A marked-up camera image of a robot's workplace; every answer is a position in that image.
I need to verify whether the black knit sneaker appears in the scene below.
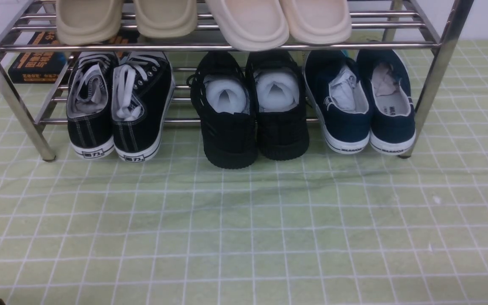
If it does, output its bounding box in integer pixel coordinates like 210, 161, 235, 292
245, 50, 310, 161
187, 51, 258, 169

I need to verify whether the navy slip-on shoe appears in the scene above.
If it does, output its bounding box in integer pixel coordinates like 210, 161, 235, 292
302, 50, 372, 155
356, 50, 416, 155

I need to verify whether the stainless steel shoe rack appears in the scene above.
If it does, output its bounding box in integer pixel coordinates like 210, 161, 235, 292
0, 0, 473, 162

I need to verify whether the black canvas sneaker right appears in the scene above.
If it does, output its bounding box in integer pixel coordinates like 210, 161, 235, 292
111, 51, 175, 164

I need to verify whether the black canvas sneaker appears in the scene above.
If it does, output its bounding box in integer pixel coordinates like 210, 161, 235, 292
66, 52, 119, 160
111, 51, 175, 164

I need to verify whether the cream slipper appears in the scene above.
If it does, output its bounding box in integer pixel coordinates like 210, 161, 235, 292
280, 0, 352, 45
206, 0, 290, 52

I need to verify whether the cream slipper far right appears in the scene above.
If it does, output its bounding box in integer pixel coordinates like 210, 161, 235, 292
280, 0, 352, 45

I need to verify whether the beige slipper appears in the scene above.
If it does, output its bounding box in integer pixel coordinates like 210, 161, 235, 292
133, 0, 198, 38
55, 0, 124, 46

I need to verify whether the black canvas sneaker left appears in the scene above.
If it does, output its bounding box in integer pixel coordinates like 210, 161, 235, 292
66, 52, 119, 160

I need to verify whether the beige slipper far left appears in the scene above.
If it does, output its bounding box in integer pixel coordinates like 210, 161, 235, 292
55, 0, 124, 46

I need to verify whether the black orange book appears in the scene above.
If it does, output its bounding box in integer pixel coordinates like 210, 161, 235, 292
8, 30, 139, 84

